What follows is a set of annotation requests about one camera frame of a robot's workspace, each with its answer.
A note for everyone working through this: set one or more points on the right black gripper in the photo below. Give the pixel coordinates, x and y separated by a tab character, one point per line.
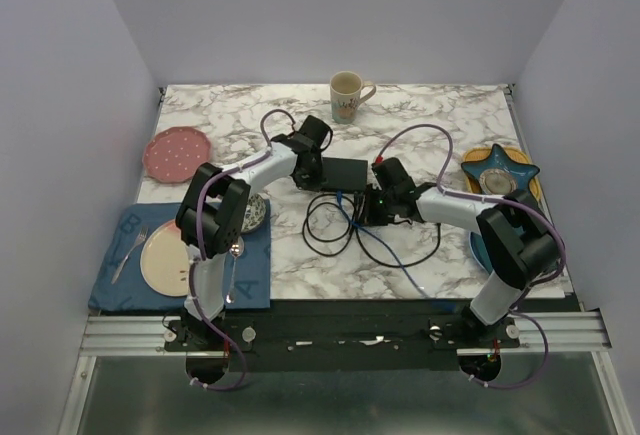
372	217

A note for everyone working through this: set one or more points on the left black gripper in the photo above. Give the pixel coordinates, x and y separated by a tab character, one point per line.
314	183

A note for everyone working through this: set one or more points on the dark grey network switch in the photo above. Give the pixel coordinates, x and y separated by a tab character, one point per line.
344	175

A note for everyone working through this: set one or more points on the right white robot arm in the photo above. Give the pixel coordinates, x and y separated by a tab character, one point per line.
521	243

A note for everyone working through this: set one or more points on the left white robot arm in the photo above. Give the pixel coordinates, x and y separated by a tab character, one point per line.
211	214

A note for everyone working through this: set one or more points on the floral patterned bowl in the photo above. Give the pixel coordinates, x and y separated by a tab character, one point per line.
255	214

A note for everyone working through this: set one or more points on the cream patterned mug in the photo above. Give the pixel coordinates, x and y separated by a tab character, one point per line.
348	91

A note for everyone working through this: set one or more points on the teal ceramic plate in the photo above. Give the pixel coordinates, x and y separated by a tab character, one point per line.
479	252

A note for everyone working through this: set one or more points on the yellow woven tray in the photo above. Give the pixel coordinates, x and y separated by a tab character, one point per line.
520	157

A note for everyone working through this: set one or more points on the small round metal dish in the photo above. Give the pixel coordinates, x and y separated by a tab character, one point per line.
497	182

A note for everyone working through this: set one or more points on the blue star shaped dish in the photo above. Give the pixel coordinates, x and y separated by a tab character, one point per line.
502	172

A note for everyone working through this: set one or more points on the pink polka dot plate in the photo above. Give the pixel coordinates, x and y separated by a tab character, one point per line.
174	155

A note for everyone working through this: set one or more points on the cream round plate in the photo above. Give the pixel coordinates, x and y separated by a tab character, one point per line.
165	261

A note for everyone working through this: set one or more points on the silver fork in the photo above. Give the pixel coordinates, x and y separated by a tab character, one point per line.
139	240

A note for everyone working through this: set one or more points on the blue letter placemat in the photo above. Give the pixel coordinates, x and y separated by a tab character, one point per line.
132	294

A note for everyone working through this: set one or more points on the black mounting base plate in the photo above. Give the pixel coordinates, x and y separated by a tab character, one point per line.
340	335

